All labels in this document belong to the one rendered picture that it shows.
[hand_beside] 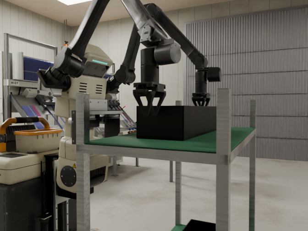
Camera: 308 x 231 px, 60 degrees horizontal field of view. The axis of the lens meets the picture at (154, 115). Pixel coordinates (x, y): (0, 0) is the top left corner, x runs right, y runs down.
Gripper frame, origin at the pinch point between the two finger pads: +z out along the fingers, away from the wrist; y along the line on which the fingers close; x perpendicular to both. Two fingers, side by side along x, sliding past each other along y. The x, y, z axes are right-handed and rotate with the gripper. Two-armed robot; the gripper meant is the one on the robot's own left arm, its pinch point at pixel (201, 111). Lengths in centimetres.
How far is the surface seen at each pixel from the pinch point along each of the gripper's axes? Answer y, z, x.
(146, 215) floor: 98, 103, 85
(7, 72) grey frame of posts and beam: 68, -45, 244
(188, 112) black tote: -46.2, -0.6, -9.1
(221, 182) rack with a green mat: -68, 16, -24
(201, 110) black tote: -30.4, -0.8, -9.1
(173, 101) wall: 473, -17, 208
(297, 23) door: 476, -166, -60
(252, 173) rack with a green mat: 19.0, 33.8, -22.1
